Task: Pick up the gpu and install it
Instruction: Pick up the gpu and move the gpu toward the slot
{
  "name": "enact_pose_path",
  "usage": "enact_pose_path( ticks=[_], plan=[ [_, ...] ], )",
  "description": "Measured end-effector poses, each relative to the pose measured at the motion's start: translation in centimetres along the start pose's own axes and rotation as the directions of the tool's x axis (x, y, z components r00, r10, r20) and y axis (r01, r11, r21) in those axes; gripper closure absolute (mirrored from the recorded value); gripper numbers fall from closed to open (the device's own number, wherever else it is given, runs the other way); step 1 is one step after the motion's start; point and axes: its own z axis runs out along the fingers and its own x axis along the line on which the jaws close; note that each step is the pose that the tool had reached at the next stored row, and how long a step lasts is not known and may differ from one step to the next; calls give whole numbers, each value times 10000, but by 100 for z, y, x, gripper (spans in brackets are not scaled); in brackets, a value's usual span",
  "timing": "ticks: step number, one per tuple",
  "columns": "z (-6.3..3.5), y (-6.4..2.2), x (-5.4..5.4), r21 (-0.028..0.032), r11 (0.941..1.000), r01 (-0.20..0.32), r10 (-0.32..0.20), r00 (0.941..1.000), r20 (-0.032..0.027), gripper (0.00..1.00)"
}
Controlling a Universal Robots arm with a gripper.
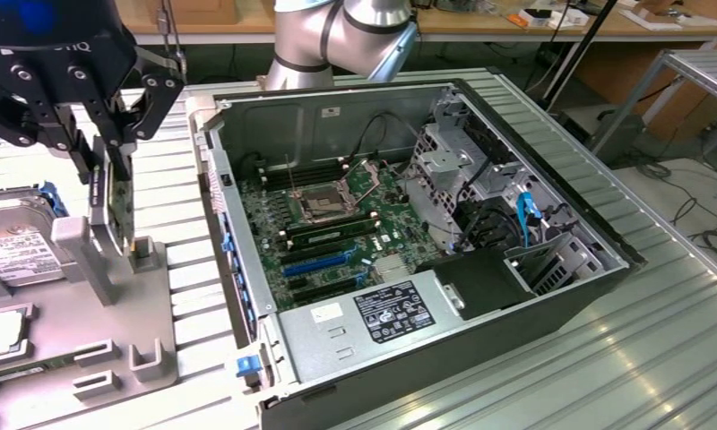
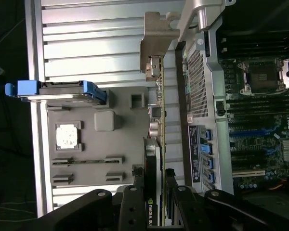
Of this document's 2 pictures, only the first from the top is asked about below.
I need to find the silver chipset heatsink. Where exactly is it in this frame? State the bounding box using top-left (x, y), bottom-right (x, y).
top-left (371, 256), bottom-right (414, 278)

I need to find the silver disk bay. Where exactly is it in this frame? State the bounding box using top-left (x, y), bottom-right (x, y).
top-left (504, 232), bottom-right (629, 299)

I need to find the metal socket cover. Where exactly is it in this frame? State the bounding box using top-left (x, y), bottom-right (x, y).
top-left (335, 157), bottom-right (385, 208)

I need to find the small white box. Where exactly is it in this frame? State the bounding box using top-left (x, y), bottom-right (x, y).
top-left (542, 11), bottom-right (592, 28)

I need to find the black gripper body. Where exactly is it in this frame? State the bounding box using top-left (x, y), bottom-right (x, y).
top-left (0, 0), bottom-right (139, 108)

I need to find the silver hard disk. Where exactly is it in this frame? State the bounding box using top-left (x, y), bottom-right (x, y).
top-left (0, 186), bottom-right (73, 288)

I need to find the blue disk wire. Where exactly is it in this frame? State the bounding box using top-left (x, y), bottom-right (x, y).
top-left (514, 191), bottom-right (544, 248)

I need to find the grey parts rack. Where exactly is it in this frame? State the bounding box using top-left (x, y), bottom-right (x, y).
top-left (0, 214), bottom-right (185, 430)

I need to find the metal frame slat table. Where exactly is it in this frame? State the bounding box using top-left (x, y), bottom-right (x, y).
top-left (589, 47), bottom-right (717, 158)

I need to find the blue expansion slot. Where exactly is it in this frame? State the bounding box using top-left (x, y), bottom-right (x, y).
top-left (282, 255), bottom-right (361, 278)

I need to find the thin locking lever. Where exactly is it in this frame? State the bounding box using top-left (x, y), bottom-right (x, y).
top-left (283, 152), bottom-right (299, 201)

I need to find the black box on floor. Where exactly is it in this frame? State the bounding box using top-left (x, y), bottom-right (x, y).
top-left (558, 106), bottom-right (648, 168)

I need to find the black wire bundle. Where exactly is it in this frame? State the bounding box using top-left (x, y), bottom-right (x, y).
top-left (453, 196), bottom-right (566, 257)

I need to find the green RAM stick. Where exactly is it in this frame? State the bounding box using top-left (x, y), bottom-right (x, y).
top-left (0, 353), bottom-right (83, 385)

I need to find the green motherboard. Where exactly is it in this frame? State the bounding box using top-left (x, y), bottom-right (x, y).
top-left (237, 154), bottom-right (453, 311)

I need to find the blue plastic disk bracket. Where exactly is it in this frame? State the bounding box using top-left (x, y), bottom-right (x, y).
top-left (33, 178), bottom-right (67, 220)

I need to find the silver perforated drive cage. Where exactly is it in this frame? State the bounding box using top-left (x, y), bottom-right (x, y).
top-left (404, 121), bottom-right (518, 254)

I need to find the open black PC case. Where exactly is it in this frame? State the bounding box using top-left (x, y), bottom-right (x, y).
top-left (185, 66), bottom-right (646, 430)

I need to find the black RAM stick with label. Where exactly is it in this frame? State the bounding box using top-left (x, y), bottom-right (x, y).
top-left (287, 222), bottom-right (379, 247)

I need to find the thin grey robot cable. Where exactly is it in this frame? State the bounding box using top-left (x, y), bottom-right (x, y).
top-left (134, 0), bottom-right (187, 75)

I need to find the grey power supply unit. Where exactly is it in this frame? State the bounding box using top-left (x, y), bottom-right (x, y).
top-left (275, 268), bottom-right (468, 387)

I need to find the blue case latch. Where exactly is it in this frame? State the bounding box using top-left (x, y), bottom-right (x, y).
top-left (230, 355), bottom-right (261, 376)

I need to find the white flat package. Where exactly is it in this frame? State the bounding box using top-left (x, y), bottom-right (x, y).
top-left (618, 6), bottom-right (688, 31)

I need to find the CPU socket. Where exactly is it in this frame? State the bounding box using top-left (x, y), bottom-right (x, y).
top-left (294, 181), bottom-right (361, 225)

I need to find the black slanted pole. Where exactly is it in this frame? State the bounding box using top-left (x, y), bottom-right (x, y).
top-left (538, 0), bottom-right (621, 107)

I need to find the wooden desk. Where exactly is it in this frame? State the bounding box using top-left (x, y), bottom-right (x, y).
top-left (118, 0), bottom-right (717, 98)

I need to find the black looped wire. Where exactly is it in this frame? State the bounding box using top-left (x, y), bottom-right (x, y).
top-left (353, 111), bottom-right (424, 161)

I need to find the blue card retainer strip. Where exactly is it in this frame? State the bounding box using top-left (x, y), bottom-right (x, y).
top-left (218, 219), bottom-right (258, 332)

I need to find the Nvidia graphics card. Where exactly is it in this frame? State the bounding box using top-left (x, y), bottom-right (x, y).
top-left (86, 136), bottom-right (137, 259)

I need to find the black RAM slot row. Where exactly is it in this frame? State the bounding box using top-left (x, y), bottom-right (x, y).
top-left (282, 211), bottom-right (385, 253)
top-left (258, 156), bottom-right (353, 188)

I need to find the long black expansion slot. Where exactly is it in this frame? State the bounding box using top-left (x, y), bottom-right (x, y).
top-left (277, 244), bottom-right (359, 269)
top-left (290, 276), bottom-right (361, 302)

